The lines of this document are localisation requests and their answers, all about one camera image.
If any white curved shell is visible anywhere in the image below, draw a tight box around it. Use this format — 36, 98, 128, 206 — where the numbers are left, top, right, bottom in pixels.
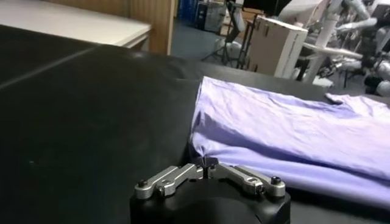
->
278, 0, 324, 28

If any white cardboard box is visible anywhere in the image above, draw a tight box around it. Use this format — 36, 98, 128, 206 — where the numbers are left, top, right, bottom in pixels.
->
246, 15, 309, 80

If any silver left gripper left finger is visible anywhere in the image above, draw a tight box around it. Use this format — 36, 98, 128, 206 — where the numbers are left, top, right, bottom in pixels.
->
134, 157, 210, 200

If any black tripod stand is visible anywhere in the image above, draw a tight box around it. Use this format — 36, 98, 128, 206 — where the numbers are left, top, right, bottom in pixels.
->
202, 0, 254, 69

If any black table cover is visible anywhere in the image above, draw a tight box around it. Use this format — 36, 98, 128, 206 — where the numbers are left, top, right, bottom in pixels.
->
0, 24, 390, 224

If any lavender t-shirt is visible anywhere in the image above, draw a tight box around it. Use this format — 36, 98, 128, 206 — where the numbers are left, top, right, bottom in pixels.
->
189, 75, 390, 211

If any small white robot base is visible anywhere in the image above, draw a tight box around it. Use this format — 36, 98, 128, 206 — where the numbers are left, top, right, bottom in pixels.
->
214, 38, 243, 58

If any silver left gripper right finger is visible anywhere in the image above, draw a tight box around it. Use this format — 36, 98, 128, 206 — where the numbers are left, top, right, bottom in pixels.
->
208, 156, 286, 198

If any white humanoid robot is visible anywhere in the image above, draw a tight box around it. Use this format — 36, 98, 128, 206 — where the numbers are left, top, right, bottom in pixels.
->
335, 0, 390, 98

